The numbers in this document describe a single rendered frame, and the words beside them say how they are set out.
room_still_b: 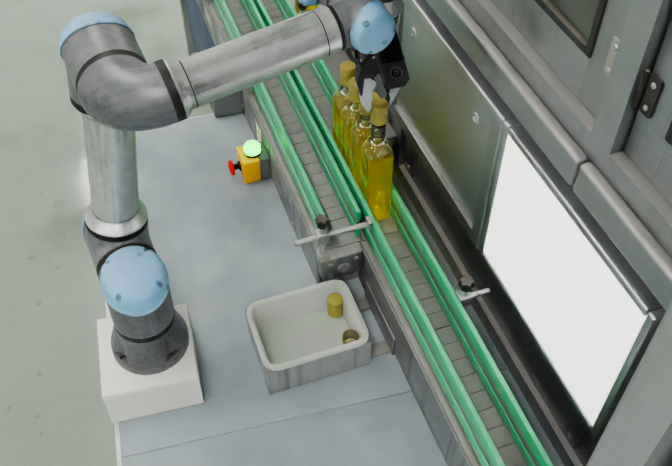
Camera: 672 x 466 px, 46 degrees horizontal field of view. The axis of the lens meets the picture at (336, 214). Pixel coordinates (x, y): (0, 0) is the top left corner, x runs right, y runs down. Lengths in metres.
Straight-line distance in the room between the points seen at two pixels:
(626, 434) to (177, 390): 1.17
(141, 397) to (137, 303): 0.24
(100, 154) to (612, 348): 0.88
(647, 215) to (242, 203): 1.13
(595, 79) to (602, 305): 0.33
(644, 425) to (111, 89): 0.89
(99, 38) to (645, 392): 0.97
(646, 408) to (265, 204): 1.55
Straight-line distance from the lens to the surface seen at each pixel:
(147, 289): 1.46
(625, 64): 1.12
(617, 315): 1.24
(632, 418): 0.56
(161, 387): 1.61
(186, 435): 1.66
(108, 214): 1.51
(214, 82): 1.21
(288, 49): 1.23
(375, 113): 1.58
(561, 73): 1.29
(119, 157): 1.41
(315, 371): 1.66
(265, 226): 1.95
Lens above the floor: 2.20
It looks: 47 degrees down
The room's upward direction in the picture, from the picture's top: straight up
